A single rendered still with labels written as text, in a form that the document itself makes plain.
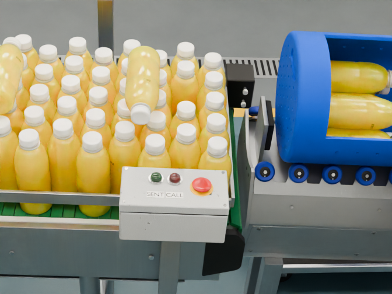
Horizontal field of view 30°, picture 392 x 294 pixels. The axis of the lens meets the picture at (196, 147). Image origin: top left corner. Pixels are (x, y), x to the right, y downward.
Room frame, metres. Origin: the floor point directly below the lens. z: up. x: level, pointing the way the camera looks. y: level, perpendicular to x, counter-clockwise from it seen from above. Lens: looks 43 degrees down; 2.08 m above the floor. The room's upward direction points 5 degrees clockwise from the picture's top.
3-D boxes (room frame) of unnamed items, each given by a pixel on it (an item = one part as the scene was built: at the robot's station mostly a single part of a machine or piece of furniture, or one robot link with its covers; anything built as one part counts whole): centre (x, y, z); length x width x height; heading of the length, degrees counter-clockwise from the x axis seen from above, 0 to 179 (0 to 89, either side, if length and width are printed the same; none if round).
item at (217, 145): (1.08, -0.04, 1.09); 0.04 x 0.04 x 0.02
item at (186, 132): (1.11, 0.02, 1.09); 0.04 x 0.04 x 0.02
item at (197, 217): (0.94, 0.03, 1.05); 0.20 x 0.10 x 0.10; 94
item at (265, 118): (1.25, -0.15, 0.99); 0.10 x 0.02 x 0.12; 4
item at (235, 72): (1.45, -0.09, 0.95); 0.10 x 0.07 x 0.10; 4
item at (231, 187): (1.24, -0.07, 0.96); 0.40 x 0.01 x 0.03; 4
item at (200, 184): (0.95, -0.02, 1.11); 0.04 x 0.04 x 0.01
